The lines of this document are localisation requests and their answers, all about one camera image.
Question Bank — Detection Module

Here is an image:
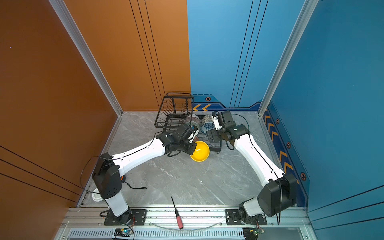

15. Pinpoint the blue floral bowl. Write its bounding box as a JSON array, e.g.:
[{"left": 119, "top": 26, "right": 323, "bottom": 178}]
[{"left": 201, "top": 115, "right": 215, "bottom": 135}]

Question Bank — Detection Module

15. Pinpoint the yellow bowl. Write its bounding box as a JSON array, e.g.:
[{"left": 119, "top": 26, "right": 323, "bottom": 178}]
[{"left": 191, "top": 141, "right": 210, "bottom": 162}]

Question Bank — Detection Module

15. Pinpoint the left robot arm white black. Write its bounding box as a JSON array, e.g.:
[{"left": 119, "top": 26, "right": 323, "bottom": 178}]
[{"left": 92, "top": 133, "right": 198, "bottom": 225}]

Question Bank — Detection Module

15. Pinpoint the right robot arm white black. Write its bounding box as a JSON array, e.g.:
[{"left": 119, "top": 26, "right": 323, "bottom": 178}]
[{"left": 207, "top": 125, "right": 297, "bottom": 225}]

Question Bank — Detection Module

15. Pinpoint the orange black tape measure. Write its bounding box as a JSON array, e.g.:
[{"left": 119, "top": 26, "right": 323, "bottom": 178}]
[{"left": 121, "top": 178, "right": 148, "bottom": 190}]

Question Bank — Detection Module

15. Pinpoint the white tape roll left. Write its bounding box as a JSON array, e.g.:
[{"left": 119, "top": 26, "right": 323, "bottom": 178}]
[{"left": 92, "top": 188, "right": 104, "bottom": 203}]

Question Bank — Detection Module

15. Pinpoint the right circuit board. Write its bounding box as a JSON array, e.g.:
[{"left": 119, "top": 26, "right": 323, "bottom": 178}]
[{"left": 243, "top": 228, "right": 265, "bottom": 240}]

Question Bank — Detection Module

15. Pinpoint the left green circuit board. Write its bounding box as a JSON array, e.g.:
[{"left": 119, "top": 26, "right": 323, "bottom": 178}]
[{"left": 114, "top": 228, "right": 135, "bottom": 240}]

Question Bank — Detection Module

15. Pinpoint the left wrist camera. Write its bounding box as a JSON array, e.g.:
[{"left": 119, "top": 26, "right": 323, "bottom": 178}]
[{"left": 174, "top": 124, "right": 200, "bottom": 143}]

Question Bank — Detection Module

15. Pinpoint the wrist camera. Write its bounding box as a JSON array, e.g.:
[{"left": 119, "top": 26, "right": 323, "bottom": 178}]
[
  {"left": 174, "top": 124, "right": 200, "bottom": 143},
  {"left": 212, "top": 111, "right": 236, "bottom": 131}
]

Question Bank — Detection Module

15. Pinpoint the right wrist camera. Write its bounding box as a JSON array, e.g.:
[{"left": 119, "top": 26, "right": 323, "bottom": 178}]
[{"left": 212, "top": 111, "right": 236, "bottom": 131}]

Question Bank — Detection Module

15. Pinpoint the black wire dish rack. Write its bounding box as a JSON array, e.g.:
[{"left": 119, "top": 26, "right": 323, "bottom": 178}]
[{"left": 154, "top": 92, "right": 223, "bottom": 154}]

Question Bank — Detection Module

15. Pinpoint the red handled screwdriver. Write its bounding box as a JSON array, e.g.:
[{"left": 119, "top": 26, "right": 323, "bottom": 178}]
[{"left": 171, "top": 197, "right": 184, "bottom": 230}]

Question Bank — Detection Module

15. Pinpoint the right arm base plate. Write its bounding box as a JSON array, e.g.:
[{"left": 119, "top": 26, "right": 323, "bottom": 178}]
[{"left": 225, "top": 208, "right": 267, "bottom": 226}]

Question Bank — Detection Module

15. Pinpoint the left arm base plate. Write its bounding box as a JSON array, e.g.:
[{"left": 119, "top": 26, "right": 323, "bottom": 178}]
[{"left": 100, "top": 209, "right": 147, "bottom": 227}]

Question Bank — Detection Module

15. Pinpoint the aluminium front rail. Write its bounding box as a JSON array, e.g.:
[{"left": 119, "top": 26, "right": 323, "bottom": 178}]
[{"left": 54, "top": 205, "right": 317, "bottom": 240}]

